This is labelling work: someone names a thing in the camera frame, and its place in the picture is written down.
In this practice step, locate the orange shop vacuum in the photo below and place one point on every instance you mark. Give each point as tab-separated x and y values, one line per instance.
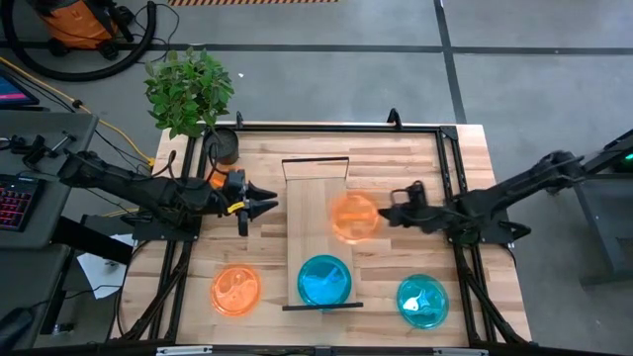
143	44
74	22

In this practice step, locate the silver metal bracket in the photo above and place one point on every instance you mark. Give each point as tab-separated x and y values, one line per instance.
183	351
460	352

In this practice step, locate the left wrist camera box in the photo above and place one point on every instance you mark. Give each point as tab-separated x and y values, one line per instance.
236	183

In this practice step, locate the black aluminium table frame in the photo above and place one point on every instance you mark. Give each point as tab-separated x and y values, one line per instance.
449	158

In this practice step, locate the backlit black keyboard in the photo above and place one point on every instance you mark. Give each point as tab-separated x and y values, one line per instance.
17	203

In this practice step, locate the blue transparent plate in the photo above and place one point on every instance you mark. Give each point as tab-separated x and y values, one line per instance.
324	280
422	301

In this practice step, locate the computer monitor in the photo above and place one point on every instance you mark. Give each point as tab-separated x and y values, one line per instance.
12	91

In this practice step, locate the orange transparent plate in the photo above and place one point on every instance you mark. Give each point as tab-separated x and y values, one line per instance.
217	179
236	290
355	217

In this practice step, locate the dark equipment stand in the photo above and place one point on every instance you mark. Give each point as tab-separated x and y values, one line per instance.
608	222

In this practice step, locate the green potted plant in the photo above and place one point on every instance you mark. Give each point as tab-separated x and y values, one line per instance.
188	91

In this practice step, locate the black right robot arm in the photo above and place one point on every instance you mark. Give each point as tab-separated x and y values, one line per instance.
519	185

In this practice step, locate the dark low desk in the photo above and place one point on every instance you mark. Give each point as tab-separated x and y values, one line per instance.
29	277

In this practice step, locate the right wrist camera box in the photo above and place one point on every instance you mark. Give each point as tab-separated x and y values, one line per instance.
418	190

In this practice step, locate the grey desk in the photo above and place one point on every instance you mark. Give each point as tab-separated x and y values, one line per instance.
74	128

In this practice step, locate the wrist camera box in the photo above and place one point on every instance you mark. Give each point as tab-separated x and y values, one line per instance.
236	183
418	190

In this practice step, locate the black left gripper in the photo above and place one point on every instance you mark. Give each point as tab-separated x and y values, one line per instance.
232	205

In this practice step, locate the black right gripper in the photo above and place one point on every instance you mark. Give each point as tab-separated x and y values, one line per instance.
435	220

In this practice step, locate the black desk clamp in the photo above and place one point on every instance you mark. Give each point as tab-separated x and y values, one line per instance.
34	151

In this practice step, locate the black computer mouse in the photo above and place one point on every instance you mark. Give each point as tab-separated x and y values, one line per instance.
12	326

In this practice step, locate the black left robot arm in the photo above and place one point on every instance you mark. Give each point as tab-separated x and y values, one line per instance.
148	190

